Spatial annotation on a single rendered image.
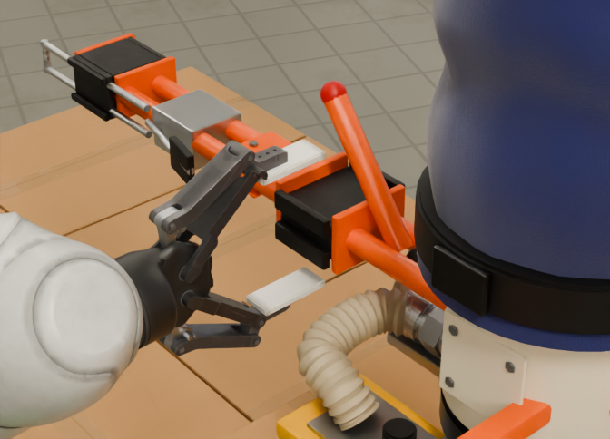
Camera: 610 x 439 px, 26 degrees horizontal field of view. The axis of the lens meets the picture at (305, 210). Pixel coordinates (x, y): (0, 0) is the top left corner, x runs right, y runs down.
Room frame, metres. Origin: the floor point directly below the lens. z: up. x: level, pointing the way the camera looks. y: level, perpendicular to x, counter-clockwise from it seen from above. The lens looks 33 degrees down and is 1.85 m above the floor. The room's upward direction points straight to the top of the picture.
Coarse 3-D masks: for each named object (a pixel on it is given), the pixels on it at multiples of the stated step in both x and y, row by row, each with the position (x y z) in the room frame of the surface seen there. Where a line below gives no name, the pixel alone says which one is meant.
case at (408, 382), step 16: (384, 352) 1.11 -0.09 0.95; (400, 352) 1.11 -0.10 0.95; (368, 368) 1.08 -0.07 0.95; (384, 368) 1.08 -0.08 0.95; (400, 368) 1.08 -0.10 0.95; (416, 368) 1.08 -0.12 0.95; (384, 384) 1.05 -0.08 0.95; (400, 384) 1.05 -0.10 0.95; (416, 384) 1.05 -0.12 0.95; (432, 384) 1.05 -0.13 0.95; (304, 400) 1.03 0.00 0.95; (400, 400) 1.03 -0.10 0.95; (416, 400) 1.03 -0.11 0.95; (432, 400) 1.03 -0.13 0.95; (272, 416) 1.00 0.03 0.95; (432, 416) 1.00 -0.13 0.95; (240, 432) 0.98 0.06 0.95; (256, 432) 0.98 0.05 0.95; (272, 432) 0.98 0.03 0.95
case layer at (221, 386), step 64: (64, 128) 2.31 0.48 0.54; (128, 128) 2.31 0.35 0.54; (256, 128) 2.31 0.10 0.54; (0, 192) 2.07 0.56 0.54; (64, 192) 2.07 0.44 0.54; (128, 192) 2.07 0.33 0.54; (256, 256) 1.87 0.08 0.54; (192, 320) 1.69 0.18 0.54; (128, 384) 1.53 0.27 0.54; (192, 384) 1.53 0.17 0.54; (256, 384) 1.53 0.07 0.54
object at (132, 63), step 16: (96, 48) 1.28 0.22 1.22; (112, 48) 1.28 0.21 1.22; (128, 48) 1.28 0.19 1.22; (144, 48) 1.28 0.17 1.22; (96, 64) 1.24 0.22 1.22; (112, 64) 1.24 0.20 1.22; (128, 64) 1.24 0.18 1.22; (144, 64) 1.24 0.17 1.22; (160, 64) 1.25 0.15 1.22; (128, 80) 1.22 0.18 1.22; (144, 80) 1.23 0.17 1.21; (176, 80) 1.26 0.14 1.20; (128, 112) 1.22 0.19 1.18
